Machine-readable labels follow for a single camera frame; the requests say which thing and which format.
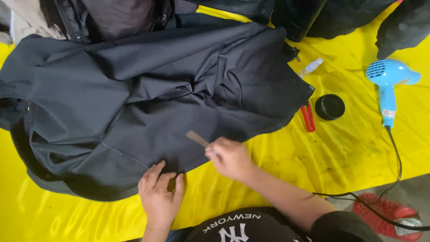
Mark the person's right hand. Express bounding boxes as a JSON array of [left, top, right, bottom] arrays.
[[204, 137, 256, 184]]

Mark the person's left hand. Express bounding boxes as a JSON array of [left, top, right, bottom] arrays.
[[138, 160, 185, 229]]

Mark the small brown wooden stick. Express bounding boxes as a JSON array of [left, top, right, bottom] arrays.
[[186, 130, 211, 149]]

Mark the dark navy jacket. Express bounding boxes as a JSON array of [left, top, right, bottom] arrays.
[[0, 22, 316, 203]]

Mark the person's black printed shirt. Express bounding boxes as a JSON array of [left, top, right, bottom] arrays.
[[168, 207, 383, 242]]

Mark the red plastic clip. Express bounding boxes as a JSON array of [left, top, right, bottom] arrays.
[[301, 102, 316, 132]]

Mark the yellow plastic sheet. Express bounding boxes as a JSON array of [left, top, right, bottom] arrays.
[[0, 3, 430, 242]]

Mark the black round tin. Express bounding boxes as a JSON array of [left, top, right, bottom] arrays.
[[314, 94, 346, 121]]

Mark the small clear spray bottle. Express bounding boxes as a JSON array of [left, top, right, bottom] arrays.
[[298, 57, 323, 80]]

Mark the pile of dark garments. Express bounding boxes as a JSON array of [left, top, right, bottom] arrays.
[[40, 0, 430, 60]]

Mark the blue hair dryer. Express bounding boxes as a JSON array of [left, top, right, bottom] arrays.
[[365, 59, 421, 128]]

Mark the red plastic basket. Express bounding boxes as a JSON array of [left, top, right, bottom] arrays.
[[352, 192, 423, 242]]

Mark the beige garment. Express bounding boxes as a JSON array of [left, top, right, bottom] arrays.
[[0, 0, 66, 46]]

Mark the black power cable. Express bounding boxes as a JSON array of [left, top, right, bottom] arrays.
[[312, 125, 430, 232]]

